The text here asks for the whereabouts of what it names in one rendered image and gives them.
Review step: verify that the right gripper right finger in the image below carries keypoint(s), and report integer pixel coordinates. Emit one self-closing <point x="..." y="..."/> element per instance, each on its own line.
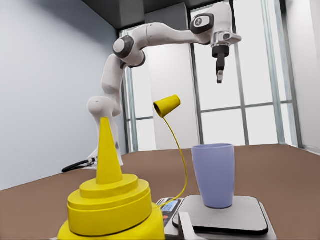
<point x="220" y="71"/>

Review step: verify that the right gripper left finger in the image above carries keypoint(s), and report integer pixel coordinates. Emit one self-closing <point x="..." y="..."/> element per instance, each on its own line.
<point x="187" y="228"/>

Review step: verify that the yellow sauce bottle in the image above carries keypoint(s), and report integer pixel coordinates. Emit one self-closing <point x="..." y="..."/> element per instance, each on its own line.
<point x="110" y="200"/>

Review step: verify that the lavender blue cup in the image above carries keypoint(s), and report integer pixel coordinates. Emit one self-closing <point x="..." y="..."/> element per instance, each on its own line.
<point x="215" y="175"/>

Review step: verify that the yellow tethered bottle cap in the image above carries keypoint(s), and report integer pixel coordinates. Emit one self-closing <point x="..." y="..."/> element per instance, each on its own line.
<point x="168" y="103"/>

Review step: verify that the grey kitchen scale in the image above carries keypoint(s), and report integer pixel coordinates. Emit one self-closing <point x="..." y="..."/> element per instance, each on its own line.
<point x="240" y="215"/>

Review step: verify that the silver frame post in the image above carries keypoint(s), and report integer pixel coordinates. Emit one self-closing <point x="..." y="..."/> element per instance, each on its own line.
<point x="130" y="100"/>
<point x="282" y="87"/>

